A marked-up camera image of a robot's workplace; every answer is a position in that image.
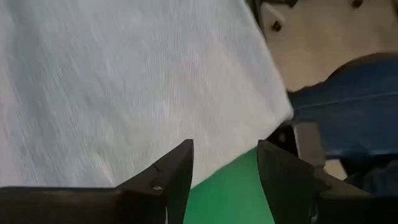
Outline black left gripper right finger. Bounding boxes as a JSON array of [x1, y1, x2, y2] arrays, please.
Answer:
[[257, 139, 398, 224]]

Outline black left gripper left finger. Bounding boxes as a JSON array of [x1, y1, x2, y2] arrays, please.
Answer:
[[0, 139, 195, 224]]

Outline light blue jeans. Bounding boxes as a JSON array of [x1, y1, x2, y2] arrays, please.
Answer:
[[0, 0, 295, 189]]

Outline green table mat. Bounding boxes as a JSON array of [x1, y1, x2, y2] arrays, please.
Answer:
[[183, 147, 276, 224]]

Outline person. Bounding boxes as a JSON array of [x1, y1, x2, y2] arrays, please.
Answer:
[[287, 52, 398, 197]]

